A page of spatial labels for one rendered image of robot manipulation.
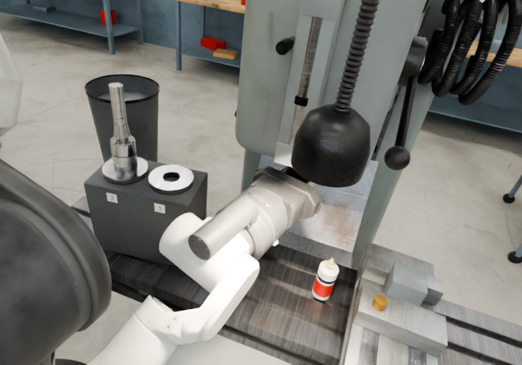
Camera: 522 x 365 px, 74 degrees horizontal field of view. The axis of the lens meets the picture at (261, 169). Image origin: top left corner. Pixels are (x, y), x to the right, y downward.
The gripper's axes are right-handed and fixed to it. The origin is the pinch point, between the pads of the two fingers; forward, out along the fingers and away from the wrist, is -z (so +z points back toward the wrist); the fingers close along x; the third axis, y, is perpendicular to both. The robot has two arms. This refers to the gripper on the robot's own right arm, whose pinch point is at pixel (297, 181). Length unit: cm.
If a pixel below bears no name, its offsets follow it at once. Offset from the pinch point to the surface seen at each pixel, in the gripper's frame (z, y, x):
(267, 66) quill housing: 10.2, -21.7, 3.1
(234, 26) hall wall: -358, 74, 283
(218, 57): -299, 99, 261
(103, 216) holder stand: 16.9, 17.3, 34.0
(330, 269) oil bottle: -3.2, 18.9, -9.8
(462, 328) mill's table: -15.5, 27.9, -37.1
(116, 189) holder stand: 15.3, 9.4, 30.5
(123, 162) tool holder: 12.0, 5.3, 32.2
